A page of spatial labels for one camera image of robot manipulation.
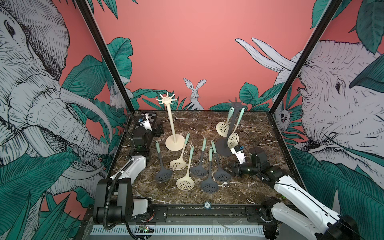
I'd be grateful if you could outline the small round rail knob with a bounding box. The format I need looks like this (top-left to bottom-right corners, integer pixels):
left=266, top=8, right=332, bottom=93
left=204, top=202, right=211, bottom=209

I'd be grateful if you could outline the black front rail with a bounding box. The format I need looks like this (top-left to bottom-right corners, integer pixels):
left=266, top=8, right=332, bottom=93
left=129, top=204, right=264, bottom=223

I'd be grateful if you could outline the right black frame post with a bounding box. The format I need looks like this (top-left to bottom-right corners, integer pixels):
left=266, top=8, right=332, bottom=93
left=269, top=0, right=342, bottom=116

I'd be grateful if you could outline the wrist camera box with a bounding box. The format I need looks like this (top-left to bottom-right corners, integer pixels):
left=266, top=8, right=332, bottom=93
left=231, top=145, right=246, bottom=165
left=139, top=114, right=152, bottom=131

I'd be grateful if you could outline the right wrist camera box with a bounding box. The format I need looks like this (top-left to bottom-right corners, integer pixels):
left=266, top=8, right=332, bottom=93
left=231, top=145, right=246, bottom=165

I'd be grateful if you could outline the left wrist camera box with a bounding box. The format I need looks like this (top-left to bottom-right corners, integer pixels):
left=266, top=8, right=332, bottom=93
left=139, top=114, right=152, bottom=131

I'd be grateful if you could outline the left black frame post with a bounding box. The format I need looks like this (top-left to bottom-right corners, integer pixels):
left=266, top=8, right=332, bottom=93
left=75, top=0, right=135, bottom=114

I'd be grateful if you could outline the beige utensil rack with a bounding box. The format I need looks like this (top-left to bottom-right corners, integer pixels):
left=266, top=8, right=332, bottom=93
left=156, top=93, right=185, bottom=152

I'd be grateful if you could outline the black frame post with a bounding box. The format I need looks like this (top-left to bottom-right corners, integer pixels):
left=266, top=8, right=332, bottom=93
left=269, top=0, right=342, bottom=116
left=75, top=0, right=135, bottom=114

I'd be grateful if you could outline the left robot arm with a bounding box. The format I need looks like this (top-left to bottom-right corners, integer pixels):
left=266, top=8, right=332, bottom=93
left=93, top=122, right=164, bottom=231

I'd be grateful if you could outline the checkerboard calibration board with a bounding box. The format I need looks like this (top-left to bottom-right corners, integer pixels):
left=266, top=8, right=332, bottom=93
left=141, top=112, right=157, bottom=128

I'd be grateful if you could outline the beige skimmer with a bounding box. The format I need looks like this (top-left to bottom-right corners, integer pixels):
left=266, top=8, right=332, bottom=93
left=216, top=107, right=235, bottom=137
left=176, top=146, right=195, bottom=191
left=227, top=108, right=245, bottom=150
left=170, top=132, right=190, bottom=171

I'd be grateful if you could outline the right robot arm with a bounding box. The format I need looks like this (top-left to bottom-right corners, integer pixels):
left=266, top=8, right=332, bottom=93
left=231, top=148, right=362, bottom=240

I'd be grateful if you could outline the dark grey utensil rack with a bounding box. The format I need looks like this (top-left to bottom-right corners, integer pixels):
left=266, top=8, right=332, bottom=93
left=215, top=98, right=247, bottom=157

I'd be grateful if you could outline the white perforated vent strip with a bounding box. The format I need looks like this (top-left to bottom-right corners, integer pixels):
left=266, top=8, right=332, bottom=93
left=89, top=224, right=266, bottom=236

